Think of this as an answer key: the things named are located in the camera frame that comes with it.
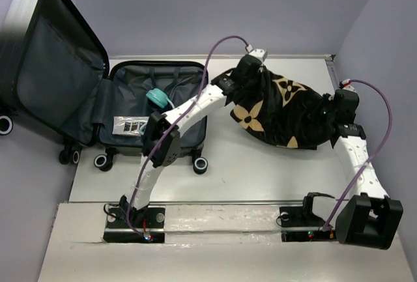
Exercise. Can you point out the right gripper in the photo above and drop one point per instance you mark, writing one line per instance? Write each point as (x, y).
(330, 101)

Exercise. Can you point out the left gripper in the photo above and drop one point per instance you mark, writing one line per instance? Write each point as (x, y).
(258, 73)

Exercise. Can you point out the black blanket with beige flowers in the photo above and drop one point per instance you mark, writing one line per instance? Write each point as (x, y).
(282, 113)

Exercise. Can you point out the teal white headphones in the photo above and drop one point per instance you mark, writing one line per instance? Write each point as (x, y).
(159, 101)

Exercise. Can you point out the white packet with black strips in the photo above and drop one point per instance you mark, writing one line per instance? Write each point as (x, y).
(129, 126)

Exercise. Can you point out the black and white suitcase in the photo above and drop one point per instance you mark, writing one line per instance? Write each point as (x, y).
(55, 71)

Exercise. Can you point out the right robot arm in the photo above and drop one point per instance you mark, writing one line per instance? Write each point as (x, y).
(364, 214)

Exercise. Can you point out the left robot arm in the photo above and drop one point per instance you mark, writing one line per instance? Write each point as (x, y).
(163, 134)

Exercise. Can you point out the white cardboard front panel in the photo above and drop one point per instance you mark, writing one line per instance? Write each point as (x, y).
(208, 243)

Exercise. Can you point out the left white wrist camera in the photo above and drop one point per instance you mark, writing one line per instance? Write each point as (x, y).
(260, 54)

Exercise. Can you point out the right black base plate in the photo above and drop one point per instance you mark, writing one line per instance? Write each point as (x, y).
(298, 226)

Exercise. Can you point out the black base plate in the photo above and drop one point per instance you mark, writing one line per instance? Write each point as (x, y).
(298, 226)
(147, 230)

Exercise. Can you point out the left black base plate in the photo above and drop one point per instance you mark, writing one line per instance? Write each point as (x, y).
(147, 230)

